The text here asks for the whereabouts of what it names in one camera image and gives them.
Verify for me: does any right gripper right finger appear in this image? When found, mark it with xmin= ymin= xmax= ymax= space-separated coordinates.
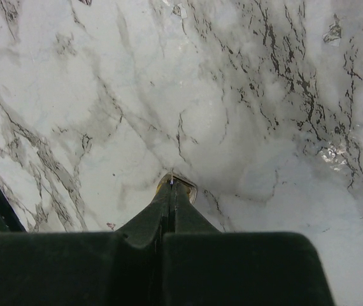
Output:
xmin=164 ymin=183 xmax=334 ymax=305

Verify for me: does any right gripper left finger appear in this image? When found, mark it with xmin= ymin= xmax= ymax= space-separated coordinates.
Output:
xmin=0 ymin=183 xmax=172 ymax=305

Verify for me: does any yellow key tag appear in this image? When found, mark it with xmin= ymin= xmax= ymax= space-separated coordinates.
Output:
xmin=155 ymin=171 xmax=197 ymax=205

